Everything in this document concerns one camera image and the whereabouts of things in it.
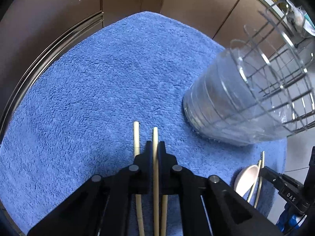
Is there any small white spoon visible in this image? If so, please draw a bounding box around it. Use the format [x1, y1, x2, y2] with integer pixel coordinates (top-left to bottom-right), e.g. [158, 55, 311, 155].
[234, 165, 259, 197]

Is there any blue terry towel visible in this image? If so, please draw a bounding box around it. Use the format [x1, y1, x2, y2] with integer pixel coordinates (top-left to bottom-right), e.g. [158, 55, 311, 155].
[1, 12, 287, 233]

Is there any wire utensil holder clear cup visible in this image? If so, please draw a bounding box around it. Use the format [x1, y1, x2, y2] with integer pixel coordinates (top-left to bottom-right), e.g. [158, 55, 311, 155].
[183, 4, 314, 146]

